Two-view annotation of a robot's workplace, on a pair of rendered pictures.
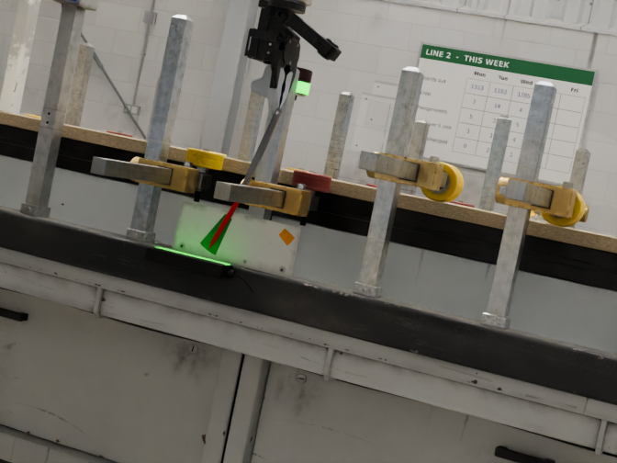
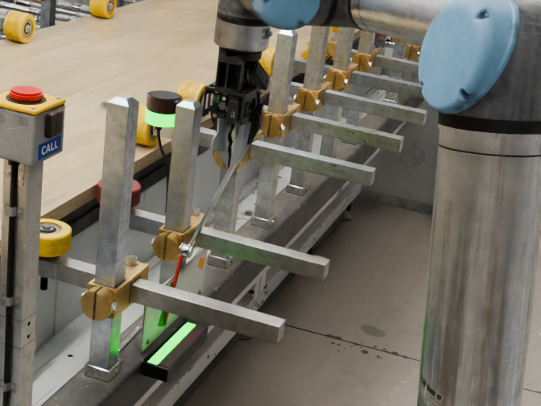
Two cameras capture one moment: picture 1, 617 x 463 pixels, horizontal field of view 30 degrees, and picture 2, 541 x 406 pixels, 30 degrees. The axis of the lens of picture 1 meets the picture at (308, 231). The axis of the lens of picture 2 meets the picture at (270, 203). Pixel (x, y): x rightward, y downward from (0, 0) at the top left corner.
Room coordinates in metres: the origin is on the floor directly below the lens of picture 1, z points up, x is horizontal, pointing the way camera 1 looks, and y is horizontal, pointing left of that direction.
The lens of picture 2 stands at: (2.21, 1.76, 1.58)
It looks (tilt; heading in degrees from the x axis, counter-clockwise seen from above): 21 degrees down; 266
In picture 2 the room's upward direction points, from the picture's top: 8 degrees clockwise
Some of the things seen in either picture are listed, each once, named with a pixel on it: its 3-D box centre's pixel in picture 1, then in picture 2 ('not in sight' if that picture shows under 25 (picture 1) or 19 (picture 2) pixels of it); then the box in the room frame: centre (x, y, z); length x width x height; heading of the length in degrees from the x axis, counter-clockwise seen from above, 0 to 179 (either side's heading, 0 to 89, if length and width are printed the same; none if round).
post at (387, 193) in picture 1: (387, 193); (231, 173); (2.17, -0.13, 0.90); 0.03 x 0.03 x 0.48; 69
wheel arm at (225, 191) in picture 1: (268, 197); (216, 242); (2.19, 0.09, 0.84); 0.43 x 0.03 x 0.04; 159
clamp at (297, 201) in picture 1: (274, 197); (179, 235); (2.26, 0.08, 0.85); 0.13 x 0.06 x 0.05; 69
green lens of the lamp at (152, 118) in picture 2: (294, 86); (163, 115); (2.31, 0.08, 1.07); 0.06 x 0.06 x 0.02
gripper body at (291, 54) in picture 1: (277, 34); (234, 84); (2.19, 0.13, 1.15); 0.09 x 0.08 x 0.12; 69
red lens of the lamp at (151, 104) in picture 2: (297, 74); (163, 101); (2.31, 0.08, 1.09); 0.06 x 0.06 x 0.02
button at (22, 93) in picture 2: not in sight; (26, 97); (2.44, 0.58, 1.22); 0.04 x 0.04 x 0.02
